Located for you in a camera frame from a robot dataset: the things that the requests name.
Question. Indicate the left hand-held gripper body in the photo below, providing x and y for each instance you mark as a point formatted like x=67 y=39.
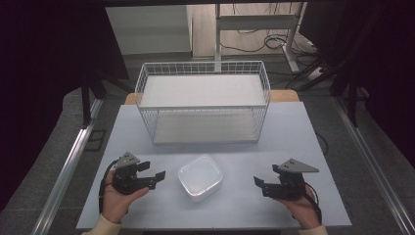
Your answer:
x=126 y=178

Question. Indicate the aluminium rail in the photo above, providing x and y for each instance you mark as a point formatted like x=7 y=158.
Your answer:
x=375 y=169
x=65 y=176

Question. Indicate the dark curtain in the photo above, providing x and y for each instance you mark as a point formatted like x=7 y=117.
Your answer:
x=385 y=65
x=42 y=81

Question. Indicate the person's left hand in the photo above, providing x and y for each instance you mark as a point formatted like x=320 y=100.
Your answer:
x=119 y=205

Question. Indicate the person's right hand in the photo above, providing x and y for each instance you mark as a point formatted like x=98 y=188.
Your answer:
x=303 y=210

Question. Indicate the black floor frame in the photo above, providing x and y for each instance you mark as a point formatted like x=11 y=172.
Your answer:
x=88 y=143

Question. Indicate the white metal desk frame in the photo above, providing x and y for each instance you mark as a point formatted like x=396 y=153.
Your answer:
x=257 y=22

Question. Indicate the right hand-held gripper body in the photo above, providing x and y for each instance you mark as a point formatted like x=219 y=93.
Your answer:
x=290 y=186

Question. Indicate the black metal stand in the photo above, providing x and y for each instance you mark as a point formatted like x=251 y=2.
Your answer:
x=352 y=104
x=85 y=104

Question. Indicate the white plastic lidded container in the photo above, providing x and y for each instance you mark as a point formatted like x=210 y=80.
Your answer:
x=200 y=178

